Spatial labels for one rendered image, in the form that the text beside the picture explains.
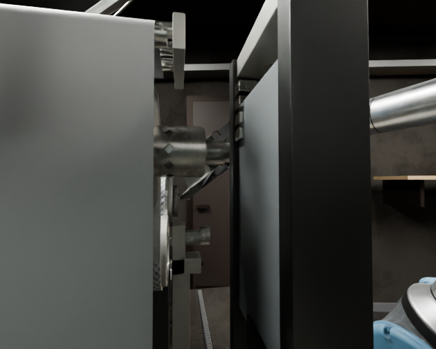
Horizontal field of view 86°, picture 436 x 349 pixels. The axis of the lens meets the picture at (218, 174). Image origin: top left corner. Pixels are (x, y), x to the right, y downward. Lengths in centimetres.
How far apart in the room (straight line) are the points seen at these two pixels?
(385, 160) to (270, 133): 273
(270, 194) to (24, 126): 19
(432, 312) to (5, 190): 44
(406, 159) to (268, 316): 286
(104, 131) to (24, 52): 8
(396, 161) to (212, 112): 193
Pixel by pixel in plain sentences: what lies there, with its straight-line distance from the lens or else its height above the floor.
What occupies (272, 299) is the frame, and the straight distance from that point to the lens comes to 20.
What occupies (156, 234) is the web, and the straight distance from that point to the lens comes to 38.
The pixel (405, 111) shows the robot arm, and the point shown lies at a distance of 54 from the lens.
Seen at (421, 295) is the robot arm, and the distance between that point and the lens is 41.
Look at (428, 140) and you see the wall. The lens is 316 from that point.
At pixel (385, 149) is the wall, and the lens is 291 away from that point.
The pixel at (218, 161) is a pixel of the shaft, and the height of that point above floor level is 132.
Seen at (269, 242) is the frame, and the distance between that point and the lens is 19.
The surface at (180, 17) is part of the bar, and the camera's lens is 27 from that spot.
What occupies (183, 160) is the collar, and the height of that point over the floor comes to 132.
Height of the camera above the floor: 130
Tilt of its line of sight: 1 degrees up
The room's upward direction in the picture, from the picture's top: straight up
